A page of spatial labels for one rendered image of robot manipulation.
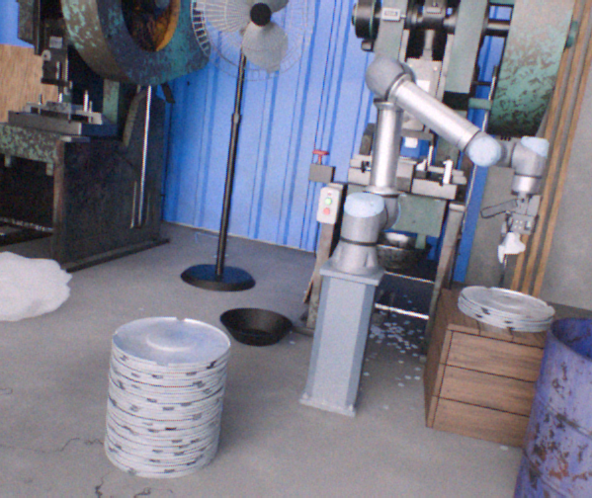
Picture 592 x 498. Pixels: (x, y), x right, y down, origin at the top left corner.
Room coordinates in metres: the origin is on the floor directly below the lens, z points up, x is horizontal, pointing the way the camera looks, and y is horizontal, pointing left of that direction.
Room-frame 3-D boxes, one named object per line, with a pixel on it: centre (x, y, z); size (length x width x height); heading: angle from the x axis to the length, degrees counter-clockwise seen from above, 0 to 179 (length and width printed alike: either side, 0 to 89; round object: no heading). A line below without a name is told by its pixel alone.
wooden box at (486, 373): (1.80, -0.70, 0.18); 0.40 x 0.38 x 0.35; 171
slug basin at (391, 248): (2.51, -0.43, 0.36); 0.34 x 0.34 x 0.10
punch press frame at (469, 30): (2.65, -0.47, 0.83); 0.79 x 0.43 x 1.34; 164
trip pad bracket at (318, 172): (2.37, -0.07, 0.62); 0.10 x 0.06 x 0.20; 74
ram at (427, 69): (2.47, -0.42, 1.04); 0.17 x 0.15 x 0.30; 164
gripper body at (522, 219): (1.67, -0.63, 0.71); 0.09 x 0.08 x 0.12; 56
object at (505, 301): (1.81, -0.71, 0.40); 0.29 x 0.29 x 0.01
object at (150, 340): (1.35, 0.28, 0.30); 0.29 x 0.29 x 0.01
